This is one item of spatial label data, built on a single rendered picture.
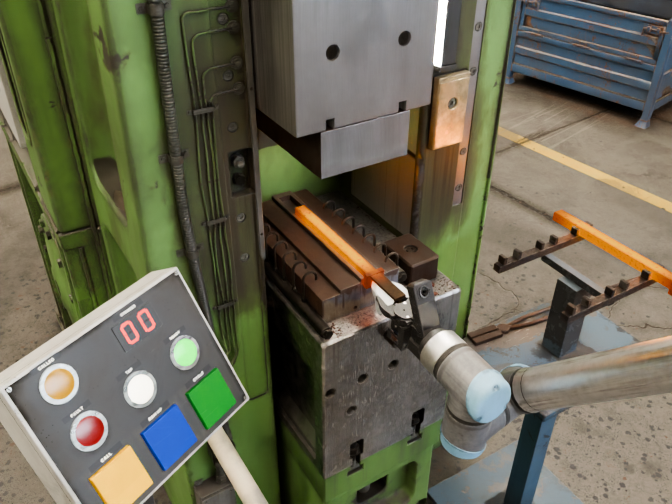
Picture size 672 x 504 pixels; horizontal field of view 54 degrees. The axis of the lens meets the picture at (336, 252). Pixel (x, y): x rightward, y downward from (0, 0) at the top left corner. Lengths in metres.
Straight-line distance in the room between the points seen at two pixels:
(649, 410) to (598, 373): 1.55
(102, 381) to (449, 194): 0.98
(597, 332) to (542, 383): 0.59
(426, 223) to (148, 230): 0.72
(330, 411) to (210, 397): 0.44
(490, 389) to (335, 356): 0.37
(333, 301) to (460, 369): 0.34
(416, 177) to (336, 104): 0.46
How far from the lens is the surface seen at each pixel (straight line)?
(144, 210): 1.29
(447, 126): 1.57
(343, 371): 1.49
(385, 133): 1.30
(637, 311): 3.21
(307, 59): 1.15
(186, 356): 1.16
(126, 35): 1.17
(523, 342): 1.79
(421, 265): 1.54
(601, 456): 2.55
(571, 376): 1.26
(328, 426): 1.59
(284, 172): 1.81
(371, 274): 1.43
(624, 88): 5.05
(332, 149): 1.24
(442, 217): 1.73
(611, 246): 1.72
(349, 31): 1.18
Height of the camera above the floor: 1.87
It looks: 35 degrees down
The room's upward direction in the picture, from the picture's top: straight up
